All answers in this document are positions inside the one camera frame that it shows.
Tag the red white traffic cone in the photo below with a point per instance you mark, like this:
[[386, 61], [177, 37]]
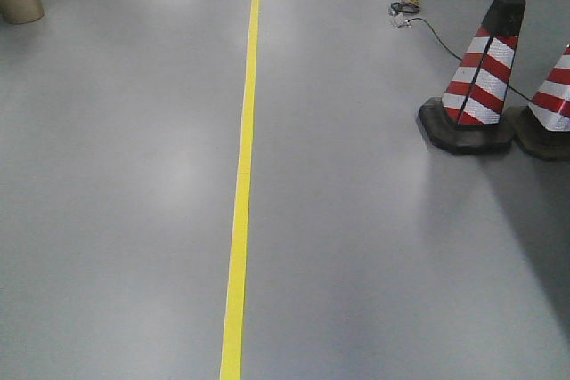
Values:
[[468, 117], [542, 126]]

